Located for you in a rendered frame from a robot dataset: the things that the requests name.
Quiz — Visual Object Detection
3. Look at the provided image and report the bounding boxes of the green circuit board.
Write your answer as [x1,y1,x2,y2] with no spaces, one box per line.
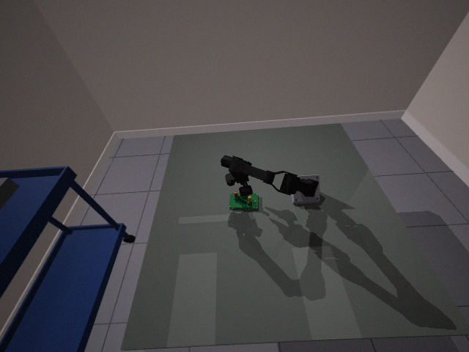
[229,191,258,209]

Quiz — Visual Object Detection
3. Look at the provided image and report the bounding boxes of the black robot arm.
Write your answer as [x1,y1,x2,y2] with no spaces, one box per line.
[221,155,319,197]

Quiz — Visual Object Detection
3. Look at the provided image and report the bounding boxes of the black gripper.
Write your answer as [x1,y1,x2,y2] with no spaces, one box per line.
[237,174,253,197]

